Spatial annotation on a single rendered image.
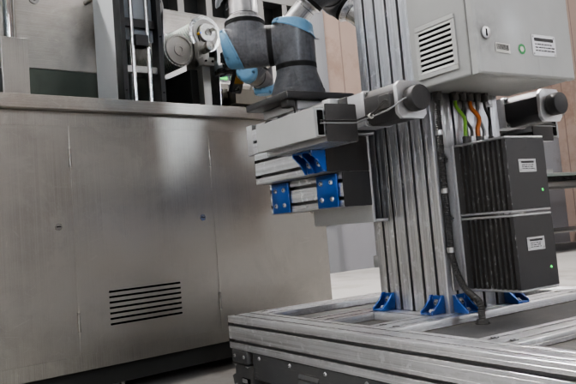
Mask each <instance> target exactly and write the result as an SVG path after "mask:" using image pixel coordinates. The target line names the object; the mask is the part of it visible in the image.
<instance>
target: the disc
mask: <svg viewBox="0 0 576 384"><path fill-rule="evenodd" d="M201 19H204V20H208V21H210V22H212V24H214V26H215V27H216V28H217V29H216V30H217V33H218V40H217V43H216V44H215V48H214V50H212V51H215V50H216V49H217V48H218V46H219V43H220V39H219V28H218V26H217V25H216V23H215V22H214V21H213V20H212V19H211V18H209V17H207V16H204V15H198V16H196V17H195V18H194V19H193V20H192V21H191V22H190V24H189V37H190V40H191V42H192V43H193V44H194V43H195V42H196V41H195V38H194V35H193V26H194V24H195V23H196V22H197V21H198V20H201ZM210 52H211V51H210Z"/></svg>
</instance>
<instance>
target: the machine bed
mask: <svg viewBox="0 0 576 384"><path fill-rule="evenodd" d="M0 109H17V110H36V111H72V112H92V113H110V114H130V115H148V116H167V117H204V118H222V119H241V120H260V121H265V120H264V113H248V112H246V107H241V106H226V105H198V104H184V103H171V102H156V101H142V100H127V99H100V98H86V97H71V96H57V95H44V94H29V93H1V92H0Z"/></svg>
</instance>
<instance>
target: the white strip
mask: <svg viewBox="0 0 576 384"><path fill-rule="evenodd" d="M90 2H93V22H94V36H95V50H96V65H97V80H98V95H99V98H100V99H118V90H117V62H116V48H115V34H114V20H113V7H112V0H84V1H83V4H84V5H88V4H89V3H90Z"/></svg>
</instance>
